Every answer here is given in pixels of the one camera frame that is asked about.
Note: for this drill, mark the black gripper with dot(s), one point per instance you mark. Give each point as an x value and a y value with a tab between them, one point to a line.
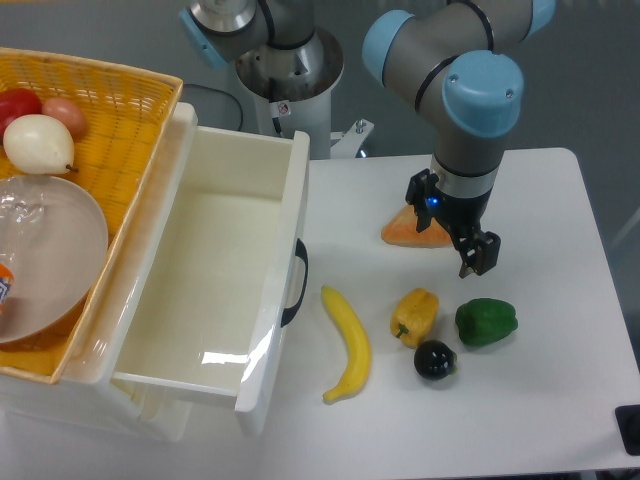
459	216

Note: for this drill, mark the yellow bell pepper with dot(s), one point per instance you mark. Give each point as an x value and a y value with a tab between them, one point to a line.
414	317

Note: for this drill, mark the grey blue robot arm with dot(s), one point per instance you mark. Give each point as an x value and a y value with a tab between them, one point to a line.
451	68

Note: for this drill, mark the green bell pepper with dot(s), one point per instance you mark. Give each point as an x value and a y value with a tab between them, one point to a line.
484	321

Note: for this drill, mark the orange fruit slice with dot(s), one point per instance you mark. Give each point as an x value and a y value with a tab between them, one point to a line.
402	231

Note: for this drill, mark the dark purple eggplant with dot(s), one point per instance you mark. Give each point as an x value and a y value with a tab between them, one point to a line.
434	360

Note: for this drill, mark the yellow banana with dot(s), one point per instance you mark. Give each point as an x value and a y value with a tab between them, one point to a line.
359	353

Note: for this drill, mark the white open drawer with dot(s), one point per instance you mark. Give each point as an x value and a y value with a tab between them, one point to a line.
231	274

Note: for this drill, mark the black corner device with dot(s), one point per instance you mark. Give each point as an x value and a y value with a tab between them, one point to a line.
628	420

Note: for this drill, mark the yellow wicker basket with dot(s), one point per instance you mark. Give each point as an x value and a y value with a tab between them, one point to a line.
128	110

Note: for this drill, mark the beige round plate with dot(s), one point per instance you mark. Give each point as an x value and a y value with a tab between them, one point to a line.
76	244

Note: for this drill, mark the pink peach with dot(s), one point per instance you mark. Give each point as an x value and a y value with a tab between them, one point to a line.
68	113

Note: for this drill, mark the white drawer cabinet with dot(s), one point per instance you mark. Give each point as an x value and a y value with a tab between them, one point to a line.
94	390

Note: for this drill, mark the cream white pear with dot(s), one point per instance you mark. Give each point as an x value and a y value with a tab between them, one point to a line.
39	144

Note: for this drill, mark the clear plastic bottle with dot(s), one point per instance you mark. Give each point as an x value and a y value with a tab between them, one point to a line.
25	296

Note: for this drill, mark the red tomato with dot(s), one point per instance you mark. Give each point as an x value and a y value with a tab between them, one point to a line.
15	103

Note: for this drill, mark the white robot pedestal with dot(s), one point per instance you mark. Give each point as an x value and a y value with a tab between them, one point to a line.
292	91

